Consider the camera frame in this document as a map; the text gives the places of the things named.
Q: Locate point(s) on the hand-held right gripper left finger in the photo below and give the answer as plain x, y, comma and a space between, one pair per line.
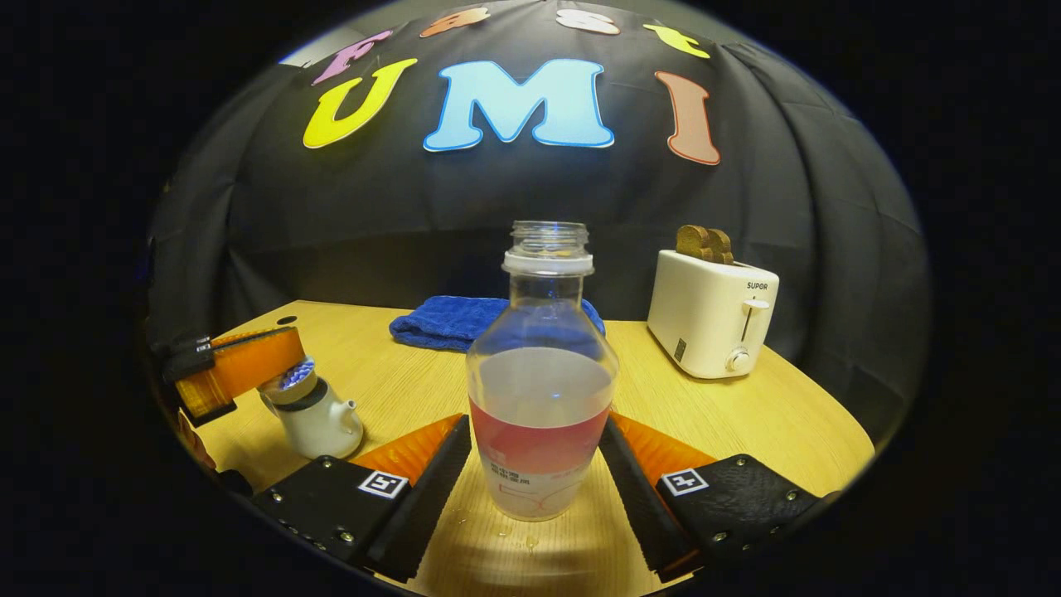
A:
431, 489

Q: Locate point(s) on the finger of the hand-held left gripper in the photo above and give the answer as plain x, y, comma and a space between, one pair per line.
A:
195, 439
249, 369

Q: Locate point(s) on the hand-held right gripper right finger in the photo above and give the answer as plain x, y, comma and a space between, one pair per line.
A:
638, 497

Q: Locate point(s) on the white ceramic teacup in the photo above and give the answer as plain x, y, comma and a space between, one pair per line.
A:
319, 427

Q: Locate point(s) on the clear pink-label water bottle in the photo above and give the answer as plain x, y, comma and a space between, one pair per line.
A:
539, 414

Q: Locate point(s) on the blue towel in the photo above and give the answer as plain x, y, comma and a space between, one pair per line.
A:
448, 323

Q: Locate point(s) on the white toaster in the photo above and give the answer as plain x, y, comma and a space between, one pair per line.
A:
704, 323

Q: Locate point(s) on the brown bread slice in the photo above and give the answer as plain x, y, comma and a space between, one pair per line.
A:
692, 242
721, 247

